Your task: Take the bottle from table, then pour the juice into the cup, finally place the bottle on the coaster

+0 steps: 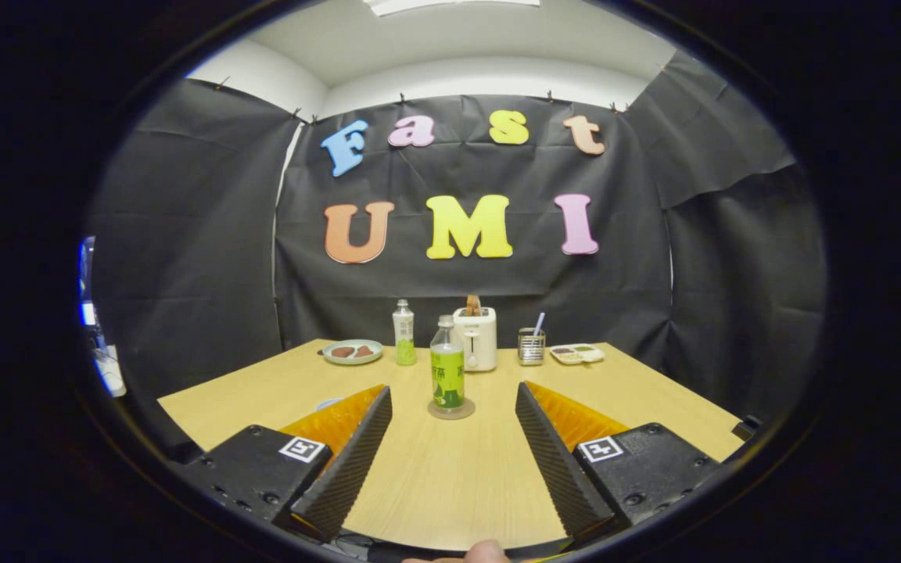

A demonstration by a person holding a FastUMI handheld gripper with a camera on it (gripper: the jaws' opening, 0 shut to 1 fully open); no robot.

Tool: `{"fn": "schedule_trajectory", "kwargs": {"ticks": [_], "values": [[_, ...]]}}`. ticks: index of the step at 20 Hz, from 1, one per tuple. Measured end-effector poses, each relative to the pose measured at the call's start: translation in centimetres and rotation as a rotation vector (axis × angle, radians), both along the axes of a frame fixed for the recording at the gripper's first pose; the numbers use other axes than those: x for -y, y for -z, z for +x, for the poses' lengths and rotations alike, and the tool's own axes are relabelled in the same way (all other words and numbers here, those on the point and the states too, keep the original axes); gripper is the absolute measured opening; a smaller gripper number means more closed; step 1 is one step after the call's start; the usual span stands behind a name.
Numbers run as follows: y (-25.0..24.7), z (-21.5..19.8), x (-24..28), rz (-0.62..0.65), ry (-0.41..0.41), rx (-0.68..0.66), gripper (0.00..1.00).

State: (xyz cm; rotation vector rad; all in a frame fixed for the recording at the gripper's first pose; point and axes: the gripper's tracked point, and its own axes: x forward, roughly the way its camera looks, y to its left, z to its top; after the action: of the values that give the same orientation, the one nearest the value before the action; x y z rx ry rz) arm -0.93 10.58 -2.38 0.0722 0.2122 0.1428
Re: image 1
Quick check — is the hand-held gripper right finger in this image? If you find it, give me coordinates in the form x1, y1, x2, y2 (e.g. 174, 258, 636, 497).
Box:
515, 381, 721, 547

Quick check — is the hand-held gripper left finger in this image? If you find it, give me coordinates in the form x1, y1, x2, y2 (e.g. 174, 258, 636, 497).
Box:
182, 385, 393, 543

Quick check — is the round brown coaster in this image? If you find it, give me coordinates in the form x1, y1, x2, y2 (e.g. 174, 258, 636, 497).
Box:
428, 398, 476, 421

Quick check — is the green label juice bottle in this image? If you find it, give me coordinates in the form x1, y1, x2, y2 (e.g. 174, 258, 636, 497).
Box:
429, 314, 466, 411

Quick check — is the white capped green bottle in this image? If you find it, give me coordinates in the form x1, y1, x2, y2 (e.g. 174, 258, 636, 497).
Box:
393, 299, 417, 367

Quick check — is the white food tray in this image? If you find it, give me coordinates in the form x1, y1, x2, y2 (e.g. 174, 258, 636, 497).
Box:
550, 343, 606, 366

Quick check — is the pale green plate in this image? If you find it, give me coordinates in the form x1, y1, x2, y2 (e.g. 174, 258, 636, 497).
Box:
321, 339, 384, 366

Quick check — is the wooden table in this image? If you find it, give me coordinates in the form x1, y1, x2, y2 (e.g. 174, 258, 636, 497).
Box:
157, 338, 745, 552

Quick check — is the metal utensil holder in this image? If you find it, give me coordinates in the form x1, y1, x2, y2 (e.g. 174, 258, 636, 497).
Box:
518, 328, 547, 367

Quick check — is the white toaster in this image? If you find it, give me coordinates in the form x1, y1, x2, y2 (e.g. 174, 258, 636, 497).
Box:
453, 307, 498, 373

